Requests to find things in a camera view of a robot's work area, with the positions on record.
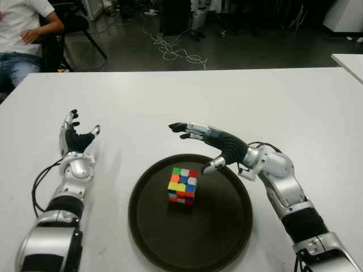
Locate dark brown round plate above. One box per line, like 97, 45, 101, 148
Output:
127, 153, 254, 266

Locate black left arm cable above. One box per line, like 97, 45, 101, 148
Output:
31, 157, 65, 218

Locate white side table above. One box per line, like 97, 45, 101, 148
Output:
331, 53, 363, 84

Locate multicoloured Rubik's cube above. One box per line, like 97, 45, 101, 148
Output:
167, 167, 199, 207

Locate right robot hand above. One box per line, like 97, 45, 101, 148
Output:
168, 121, 250, 174

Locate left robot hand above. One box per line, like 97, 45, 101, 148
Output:
58, 109, 102, 155

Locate white panel box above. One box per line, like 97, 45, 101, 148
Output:
82, 0, 104, 20

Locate black office chair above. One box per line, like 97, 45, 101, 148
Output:
38, 0, 108, 73

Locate silver humanoid robot legs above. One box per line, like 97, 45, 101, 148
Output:
190, 0, 212, 42

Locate person in white shirt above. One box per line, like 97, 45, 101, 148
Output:
0, 0, 65, 87

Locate white cabinet with dark base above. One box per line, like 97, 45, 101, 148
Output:
323, 0, 363, 32

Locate metal folding stand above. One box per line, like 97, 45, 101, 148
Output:
289, 4, 309, 31

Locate black cabinet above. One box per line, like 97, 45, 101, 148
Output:
160, 0, 191, 35

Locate tangled white floor cable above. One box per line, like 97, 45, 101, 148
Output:
141, 21, 208, 70

